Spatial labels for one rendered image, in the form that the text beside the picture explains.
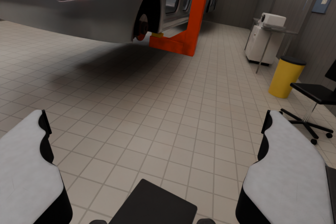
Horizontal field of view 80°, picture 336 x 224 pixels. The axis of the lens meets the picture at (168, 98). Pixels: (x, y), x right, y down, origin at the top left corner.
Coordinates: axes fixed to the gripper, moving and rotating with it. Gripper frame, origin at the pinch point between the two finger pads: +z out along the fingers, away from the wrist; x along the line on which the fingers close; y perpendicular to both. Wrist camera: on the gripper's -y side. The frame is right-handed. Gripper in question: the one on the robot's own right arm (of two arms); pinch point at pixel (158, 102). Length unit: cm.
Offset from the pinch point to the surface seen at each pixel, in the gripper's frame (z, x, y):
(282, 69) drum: 292, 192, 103
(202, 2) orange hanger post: 271, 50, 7
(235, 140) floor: 158, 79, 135
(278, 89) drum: 288, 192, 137
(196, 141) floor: 149, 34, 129
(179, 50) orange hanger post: 277, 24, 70
